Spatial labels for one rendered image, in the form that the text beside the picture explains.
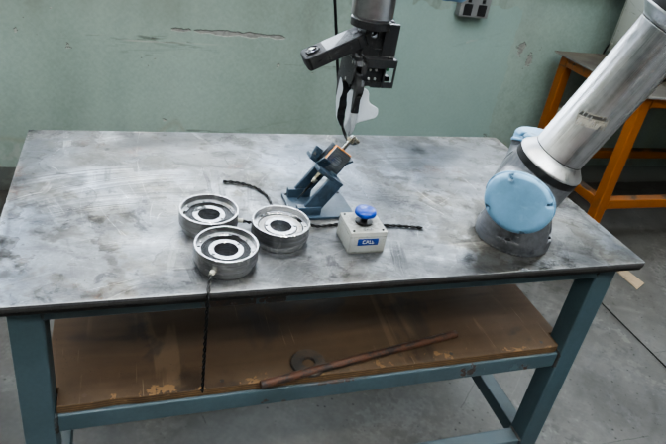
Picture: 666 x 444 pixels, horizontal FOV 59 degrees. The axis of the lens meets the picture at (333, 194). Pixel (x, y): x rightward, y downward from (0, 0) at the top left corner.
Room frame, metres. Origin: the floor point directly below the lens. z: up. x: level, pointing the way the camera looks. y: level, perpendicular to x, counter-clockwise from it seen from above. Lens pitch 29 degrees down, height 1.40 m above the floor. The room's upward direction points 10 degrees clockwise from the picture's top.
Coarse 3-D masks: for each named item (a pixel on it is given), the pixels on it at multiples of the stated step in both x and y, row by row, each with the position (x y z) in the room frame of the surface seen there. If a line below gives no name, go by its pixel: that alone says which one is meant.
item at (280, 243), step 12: (252, 216) 0.89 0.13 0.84; (264, 216) 0.92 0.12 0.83; (300, 216) 0.94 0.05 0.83; (252, 228) 0.88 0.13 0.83; (276, 228) 0.92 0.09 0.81; (288, 228) 0.91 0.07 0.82; (264, 240) 0.85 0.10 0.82; (276, 240) 0.85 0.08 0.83; (288, 240) 0.85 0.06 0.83; (300, 240) 0.87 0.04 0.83; (276, 252) 0.85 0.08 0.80; (288, 252) 0.86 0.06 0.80
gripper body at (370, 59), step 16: (352, 16) 1.05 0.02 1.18; (368, 32) 1.04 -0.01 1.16; (384, 32) 1.05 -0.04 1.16; (368, 48) 1.04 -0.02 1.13; (384, 48) 1.05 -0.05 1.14; (352, 64) 1.03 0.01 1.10; (368, 64) 1.02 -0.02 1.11; (384, 64) 1.04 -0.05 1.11; (352, 80) 1.02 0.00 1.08; (368, 80) 1.04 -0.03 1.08; (384, 80) 1.04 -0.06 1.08
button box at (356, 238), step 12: (348, 216) 0.94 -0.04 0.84; (348, 228) 0.91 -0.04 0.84; (360, 228) 0.91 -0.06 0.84; (372, 228) 0.92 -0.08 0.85; (384, 228) 0.92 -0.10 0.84; (348, 240) 0.90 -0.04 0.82; (360, 240) 0.90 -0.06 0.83; (372, 240) 0.90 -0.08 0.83; (384, 240) 0.91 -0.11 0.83; (348, 252) 0.89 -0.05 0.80; (360, 252) 0.90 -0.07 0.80; (372, 252) 0.91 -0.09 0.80
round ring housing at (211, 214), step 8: (184, 200) 0.91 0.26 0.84; (192, 200) 0.93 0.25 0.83; (200, 200) 0.94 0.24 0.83; (208, 200) 0.94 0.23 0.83; (216, 200) 0.95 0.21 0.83; (224, 200) 0.94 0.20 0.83; (232, 200) 0.94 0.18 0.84; (184, 208) 0.90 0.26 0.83; (208, 208) 0.92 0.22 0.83; (216, 208) 0.92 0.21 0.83; (232, 208) 0.93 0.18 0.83; (184, 216) 0.86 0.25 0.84; (200, 216) 0.91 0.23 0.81; (208, 216) 0.92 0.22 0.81; (216, 216) 0.91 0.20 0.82; (224, 216) 0.90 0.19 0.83; (184, 224) 0.85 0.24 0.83; (192, 224) 0.85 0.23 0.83; (200, 224) 0.84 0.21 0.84; (208, 224) 0.85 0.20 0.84; (216, 224) 0.85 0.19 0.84; (224, 224) 0.86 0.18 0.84; (232, 224) 0.88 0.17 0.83; (184, 232) 0.87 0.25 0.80; (192, 232) 0.85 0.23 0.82
